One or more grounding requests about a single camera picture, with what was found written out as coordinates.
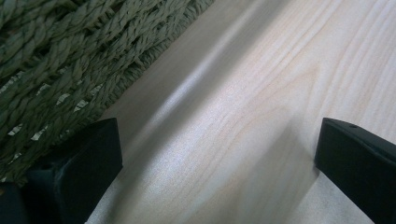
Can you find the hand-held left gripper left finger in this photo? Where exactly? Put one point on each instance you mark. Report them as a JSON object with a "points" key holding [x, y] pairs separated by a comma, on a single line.
{"points": [[77, 174]]}

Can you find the green woven basket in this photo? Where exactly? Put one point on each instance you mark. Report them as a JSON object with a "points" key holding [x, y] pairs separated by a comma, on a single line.
{"points": [[62, 62]]}

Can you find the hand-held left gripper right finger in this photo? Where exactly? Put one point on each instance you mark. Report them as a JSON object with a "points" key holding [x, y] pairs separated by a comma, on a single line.
{"points": [[361, 168]]}

